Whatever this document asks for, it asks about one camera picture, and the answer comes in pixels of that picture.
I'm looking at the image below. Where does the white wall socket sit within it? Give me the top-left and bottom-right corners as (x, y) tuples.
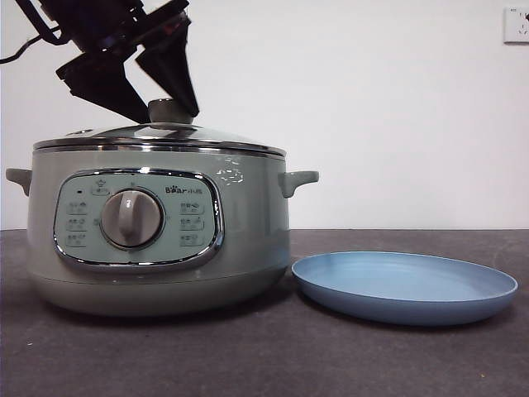
(503, 5), (529, 44)

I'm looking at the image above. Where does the glass lid with green knob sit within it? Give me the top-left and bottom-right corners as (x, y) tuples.
(32, 98), (287, 159)

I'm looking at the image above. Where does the blue plate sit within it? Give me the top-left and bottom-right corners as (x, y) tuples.
(291, 251), (519, 326)

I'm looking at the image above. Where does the black cable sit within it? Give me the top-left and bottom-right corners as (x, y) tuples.
(0, 16), (75, 65)

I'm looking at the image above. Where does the pale green electric steamer pot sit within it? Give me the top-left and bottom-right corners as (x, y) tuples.
(4, 146), (320, 318)

